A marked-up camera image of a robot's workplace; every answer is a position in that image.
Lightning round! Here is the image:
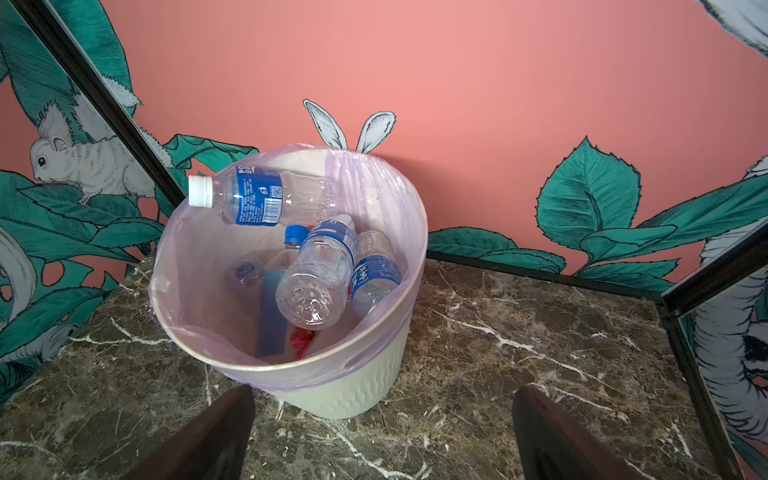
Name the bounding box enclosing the black corner frame post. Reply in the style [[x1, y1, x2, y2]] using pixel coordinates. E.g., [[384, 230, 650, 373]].
[[659, 220, 768, 480], [10, 0, 185, 207]]

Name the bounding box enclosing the black left corner frame post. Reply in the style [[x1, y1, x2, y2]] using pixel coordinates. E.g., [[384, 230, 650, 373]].
[[10, 0, 185, 207]]

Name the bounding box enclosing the cream ribbed waste bin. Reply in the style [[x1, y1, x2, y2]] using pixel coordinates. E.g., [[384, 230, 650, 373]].
[[272, 321, 410, 420]]

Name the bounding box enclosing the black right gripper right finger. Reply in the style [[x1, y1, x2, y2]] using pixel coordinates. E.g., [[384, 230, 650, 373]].
[[512, 386, 642, 480]]

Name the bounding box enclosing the blue label bottle white cap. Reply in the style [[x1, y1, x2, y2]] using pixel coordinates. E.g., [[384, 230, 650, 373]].
[[188, 164, 339, 227]]

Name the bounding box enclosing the red label cola bottle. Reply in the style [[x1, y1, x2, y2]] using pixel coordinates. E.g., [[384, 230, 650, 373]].
[[290, 328, 316, 361]]

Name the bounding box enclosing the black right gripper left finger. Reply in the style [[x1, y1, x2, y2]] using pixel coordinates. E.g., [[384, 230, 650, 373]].
[[125, 385, 255, 479]]

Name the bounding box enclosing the long clear bottle blue label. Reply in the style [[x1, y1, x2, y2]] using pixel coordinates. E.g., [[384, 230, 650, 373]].
[[226, 257, 264, 290]]

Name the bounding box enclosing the crushed clear plastic bottle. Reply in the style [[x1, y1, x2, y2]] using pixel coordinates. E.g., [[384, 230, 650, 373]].
[[350, 229, 402, 319]]

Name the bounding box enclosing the purple bin liner bag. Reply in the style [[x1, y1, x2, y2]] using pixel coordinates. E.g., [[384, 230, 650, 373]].
[[149, 144, 428, 392]]

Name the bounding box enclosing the black right corner frame post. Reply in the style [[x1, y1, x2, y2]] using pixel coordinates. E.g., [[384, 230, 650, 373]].
[[659, 220, 768, 480]]

